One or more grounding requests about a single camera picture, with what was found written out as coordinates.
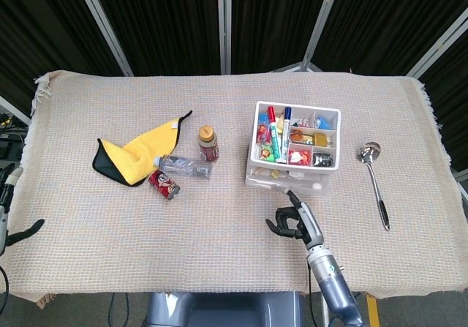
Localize blue capped marker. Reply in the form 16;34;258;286
276;106;293;164

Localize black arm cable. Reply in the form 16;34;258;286
306;264;321;327
0;264;10;308

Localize clear plastic water bottle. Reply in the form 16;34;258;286
152;154;214;180

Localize white plastic organizer box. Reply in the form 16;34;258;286
244;100;342;196

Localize yellow post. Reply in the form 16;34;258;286
365;293;381;327

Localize yellow cloth with black trim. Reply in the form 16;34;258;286
91;110;194;187

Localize black folding screen grey frame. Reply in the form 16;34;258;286
0;0;468;174

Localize equipment with cables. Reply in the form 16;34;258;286
0;96;32;164

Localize red candy packets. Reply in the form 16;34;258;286
289;149;312;165

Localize small black object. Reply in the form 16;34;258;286
313;152;334;167

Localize red capped marker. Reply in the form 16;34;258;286
268;105;281;159

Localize beige woven tablecloth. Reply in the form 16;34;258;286
0;69;468;303

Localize red cartoon drink can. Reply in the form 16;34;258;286
148;168;181;201

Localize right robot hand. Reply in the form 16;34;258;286
265;189;325;251

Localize clear plastic drawer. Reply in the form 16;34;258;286
245;165;330;197

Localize brown drink bottle yellow cap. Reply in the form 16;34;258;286
197;124;221;163

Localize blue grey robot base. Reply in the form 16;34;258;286
146;292;305;327

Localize metal ladle with black handle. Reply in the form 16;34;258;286
358;141;391;232

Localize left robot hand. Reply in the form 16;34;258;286
0;164;45;255

